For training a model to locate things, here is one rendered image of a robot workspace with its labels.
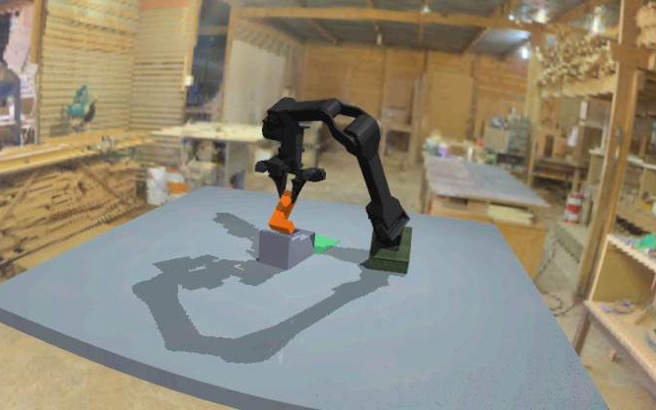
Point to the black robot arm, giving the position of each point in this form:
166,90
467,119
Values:
285,123

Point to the orange l-shaped part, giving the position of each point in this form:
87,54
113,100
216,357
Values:
279,221

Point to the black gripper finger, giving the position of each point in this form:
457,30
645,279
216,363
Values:
281,181
297,186

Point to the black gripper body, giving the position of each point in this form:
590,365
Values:
309,174

